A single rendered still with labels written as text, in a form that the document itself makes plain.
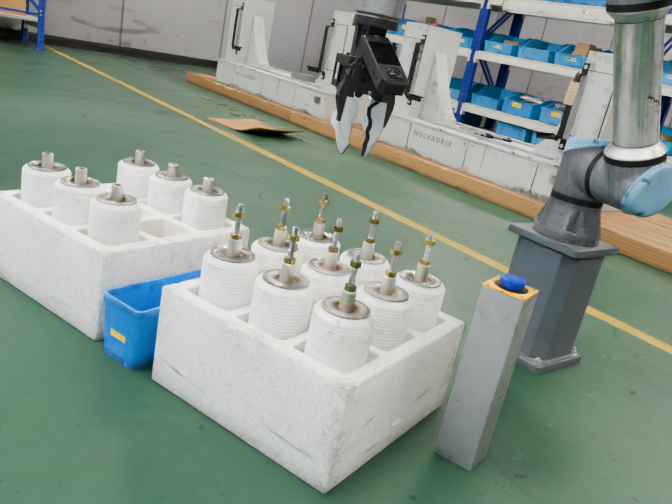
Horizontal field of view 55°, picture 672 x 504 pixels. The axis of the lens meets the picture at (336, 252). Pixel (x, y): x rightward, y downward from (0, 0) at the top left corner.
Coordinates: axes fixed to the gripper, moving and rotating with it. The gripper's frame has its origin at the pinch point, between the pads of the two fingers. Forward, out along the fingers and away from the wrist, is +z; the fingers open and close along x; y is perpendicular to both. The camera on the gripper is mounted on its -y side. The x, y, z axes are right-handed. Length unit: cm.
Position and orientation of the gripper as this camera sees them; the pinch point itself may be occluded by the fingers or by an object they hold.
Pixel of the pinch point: (355, 147)
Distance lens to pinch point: 105.4
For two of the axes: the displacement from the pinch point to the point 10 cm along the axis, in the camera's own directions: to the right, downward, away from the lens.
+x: -9.1, -0.6, -4.1
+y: -3.6, -3.6, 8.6
